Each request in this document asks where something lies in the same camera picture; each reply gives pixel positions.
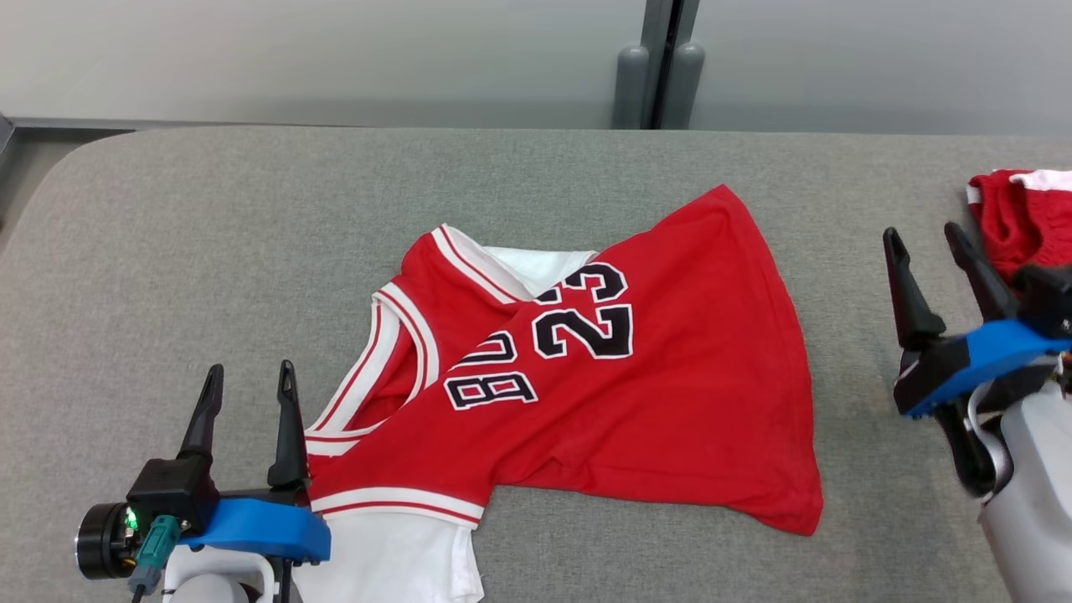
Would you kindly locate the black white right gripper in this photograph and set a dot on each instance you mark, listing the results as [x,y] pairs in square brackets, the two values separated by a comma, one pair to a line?
[967,444]

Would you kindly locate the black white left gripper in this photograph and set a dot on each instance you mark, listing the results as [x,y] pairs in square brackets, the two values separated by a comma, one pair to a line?
[105,540]

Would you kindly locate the red shorts with white band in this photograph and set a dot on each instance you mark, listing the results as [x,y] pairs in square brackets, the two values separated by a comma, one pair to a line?
[1013,218]

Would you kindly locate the red basketball jersey number 23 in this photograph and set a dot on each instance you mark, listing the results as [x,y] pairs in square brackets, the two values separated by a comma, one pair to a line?
[670,377]

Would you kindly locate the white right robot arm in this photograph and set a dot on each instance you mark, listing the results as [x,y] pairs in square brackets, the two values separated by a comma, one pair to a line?
[1034,502]

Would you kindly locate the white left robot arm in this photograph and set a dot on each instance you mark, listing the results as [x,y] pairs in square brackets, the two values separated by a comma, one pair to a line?
[218,588]

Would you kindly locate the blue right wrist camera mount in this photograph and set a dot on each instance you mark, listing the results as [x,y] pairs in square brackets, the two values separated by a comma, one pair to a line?
[997,347]

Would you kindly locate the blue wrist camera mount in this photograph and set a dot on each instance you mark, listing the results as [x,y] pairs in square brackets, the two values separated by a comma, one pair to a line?
[997,347]
[251,528]

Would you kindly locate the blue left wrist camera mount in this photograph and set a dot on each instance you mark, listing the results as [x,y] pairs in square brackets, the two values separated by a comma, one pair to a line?
[251,528]

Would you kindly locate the grey metal partition post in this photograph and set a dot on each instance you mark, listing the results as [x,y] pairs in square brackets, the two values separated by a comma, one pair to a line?
[657,59]

